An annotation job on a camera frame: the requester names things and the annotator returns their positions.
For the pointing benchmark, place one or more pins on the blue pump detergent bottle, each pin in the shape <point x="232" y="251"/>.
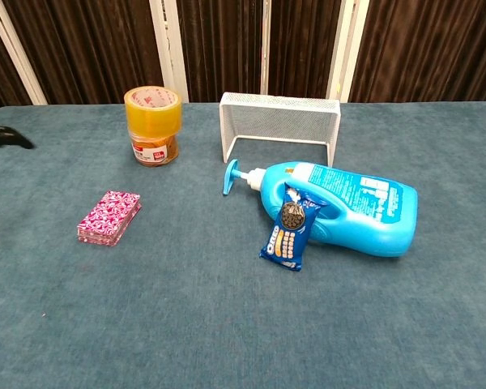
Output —
<point x="356" y="210"/>

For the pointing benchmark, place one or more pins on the slanted white frame post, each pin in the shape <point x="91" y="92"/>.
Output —
<point x="16" y="52"/>

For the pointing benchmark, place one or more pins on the black and silver left hand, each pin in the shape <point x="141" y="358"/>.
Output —
<point x="2" y="135"/>

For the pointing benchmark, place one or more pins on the teal velvet table cloth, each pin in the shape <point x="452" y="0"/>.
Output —
<point x="210" y="324"/>

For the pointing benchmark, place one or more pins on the blue Oreo cookie pack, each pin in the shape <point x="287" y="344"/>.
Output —
<point x="287" y="235"/>

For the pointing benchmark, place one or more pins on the thin white frame post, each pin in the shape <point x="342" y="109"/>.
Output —
<point x="265" y="44"/>

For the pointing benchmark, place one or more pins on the wide white frame post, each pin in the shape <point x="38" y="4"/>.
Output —
<point x="346" y="48"/>
<point x="170" y="48"/>

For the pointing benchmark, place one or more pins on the yellow packing tape roll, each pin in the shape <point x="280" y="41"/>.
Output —
<point x="152" y="113"/>

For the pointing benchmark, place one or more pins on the brown pleated curtain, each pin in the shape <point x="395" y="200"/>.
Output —
<point x="89" y="48"/>

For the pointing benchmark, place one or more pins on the clear jar of rubber bands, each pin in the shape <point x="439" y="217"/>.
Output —
<point x="156" y="152"/>

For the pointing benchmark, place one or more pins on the white mesh desk shelf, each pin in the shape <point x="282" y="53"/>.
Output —
<point x="279" y="117"/>

